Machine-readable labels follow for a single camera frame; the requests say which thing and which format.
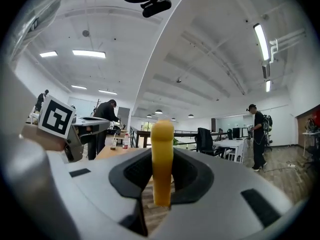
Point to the white table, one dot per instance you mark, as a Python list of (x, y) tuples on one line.
[(231, 144)]

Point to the clear bottle with red label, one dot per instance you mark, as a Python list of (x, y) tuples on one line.
[(126, 141)]

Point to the small drinking glass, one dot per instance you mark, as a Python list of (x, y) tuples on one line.
[(113, 144)]

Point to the black railing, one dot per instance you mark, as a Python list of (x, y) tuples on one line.
[(186, 135)]

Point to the black office chair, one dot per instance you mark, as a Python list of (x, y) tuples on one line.
[(204, 140)]

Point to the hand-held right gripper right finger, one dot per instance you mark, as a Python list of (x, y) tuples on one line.
[(225, 181)]

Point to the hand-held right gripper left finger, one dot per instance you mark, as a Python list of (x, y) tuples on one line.
[(95, 189)]

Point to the white power strip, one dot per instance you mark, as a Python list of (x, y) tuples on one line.
[(291, 165)]

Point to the ceiling sprinkler fitting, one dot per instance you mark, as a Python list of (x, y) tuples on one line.
[(178, 80)]

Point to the black head-worn camera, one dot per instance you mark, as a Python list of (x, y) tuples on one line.
[(152, 5)]

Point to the black backpack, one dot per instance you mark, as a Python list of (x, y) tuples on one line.
[(268, 122)]

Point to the person's left forearm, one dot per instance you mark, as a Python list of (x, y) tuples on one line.
[(42, 139)]

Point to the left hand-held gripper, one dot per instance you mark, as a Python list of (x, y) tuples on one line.
[(56, 116)]

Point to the white ceiling pipes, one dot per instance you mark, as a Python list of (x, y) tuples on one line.
[(275, 50)]

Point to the ceiling light panel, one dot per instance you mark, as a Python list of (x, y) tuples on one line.
[(107, 92), (48, 54), (88, 53), (261, 41), (79, 87), (268, 85)]

